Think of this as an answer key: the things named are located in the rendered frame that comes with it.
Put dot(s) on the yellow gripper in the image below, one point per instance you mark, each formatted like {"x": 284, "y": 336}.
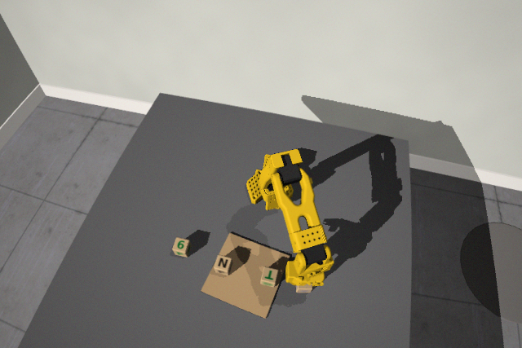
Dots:
{"x": 292, "y": 276}

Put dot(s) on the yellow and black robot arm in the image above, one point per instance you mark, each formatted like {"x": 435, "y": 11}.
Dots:
{"x": 279, "y": 171}

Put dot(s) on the tan flat mat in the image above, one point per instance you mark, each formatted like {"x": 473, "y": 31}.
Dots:
{"x": 242, "y": 286}

